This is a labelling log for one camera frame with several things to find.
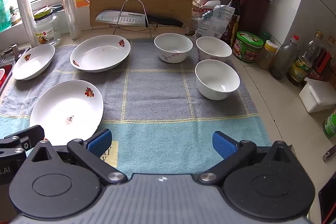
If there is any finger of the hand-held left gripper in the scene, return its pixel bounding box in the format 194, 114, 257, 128
0, 125, 45, 153

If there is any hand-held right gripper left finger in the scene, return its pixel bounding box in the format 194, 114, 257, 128
25, 128, 128, 186

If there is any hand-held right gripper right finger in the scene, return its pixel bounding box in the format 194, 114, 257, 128
197, 131, 298, 186

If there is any white fruit-print plate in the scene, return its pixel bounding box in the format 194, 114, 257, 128
70, 35, 131, 73
29, 80, 104, 147
12, 43, 56, 81

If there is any plain white bowl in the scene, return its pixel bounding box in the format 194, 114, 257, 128
195, 59, 240, 101

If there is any white bowl with pink print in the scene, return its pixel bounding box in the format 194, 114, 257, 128
154, 33, 194, 64
196, 36, 233, 62

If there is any grey and teal checked towel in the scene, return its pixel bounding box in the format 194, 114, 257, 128
0, 38, 272, 174

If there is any metal faucet knob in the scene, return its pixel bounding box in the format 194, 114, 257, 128
3, 43, 21, 56

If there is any yellow-lid spice jar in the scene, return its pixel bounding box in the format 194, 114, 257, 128
257, 40, 278, 70

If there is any green-lid sauce tub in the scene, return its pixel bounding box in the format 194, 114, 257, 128
232, 31, 264, 63

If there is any glass jar with green lid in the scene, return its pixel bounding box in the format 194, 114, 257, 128
34, 7, 61, 46

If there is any white plastic box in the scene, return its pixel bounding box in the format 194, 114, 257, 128
299, 78, 336, 113

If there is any grey bottle with red cap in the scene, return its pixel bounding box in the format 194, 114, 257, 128
271, 35, 300, 80

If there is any oil bottle with green label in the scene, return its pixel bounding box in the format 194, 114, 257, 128
287, 31, 323, 86

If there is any short plastic wrap roll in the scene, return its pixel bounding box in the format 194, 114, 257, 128
16, 0, 40, 47

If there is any small potted plant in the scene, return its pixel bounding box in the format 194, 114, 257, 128
8, 6, 21, 26

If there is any dark flat object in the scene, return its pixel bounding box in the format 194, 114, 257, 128
318, 169, 336, 224

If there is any white printed food bag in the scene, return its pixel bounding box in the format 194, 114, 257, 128
197, 5, 235, 39

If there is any green plastic basket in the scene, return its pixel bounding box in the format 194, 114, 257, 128
0, 0, 12, 33

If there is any red and white food bag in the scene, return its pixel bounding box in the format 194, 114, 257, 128
190, 0, 223, 33

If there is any tall plastic wrap roll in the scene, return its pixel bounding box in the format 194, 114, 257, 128
60, 0, 82, 40

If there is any red plastic holder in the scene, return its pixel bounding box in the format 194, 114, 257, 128
314, 49, 332, 73

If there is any dark red knife block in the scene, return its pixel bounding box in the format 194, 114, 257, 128
239, 0, 271, 35

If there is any dark soy sauce bottle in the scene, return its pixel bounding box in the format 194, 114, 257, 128
222, 0, 243, 46

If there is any metal handle tool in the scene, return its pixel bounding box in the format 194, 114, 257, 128
322, 147, 336, 163

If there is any steel knife with black handle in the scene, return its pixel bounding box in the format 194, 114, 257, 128
95, 10, 184, 28

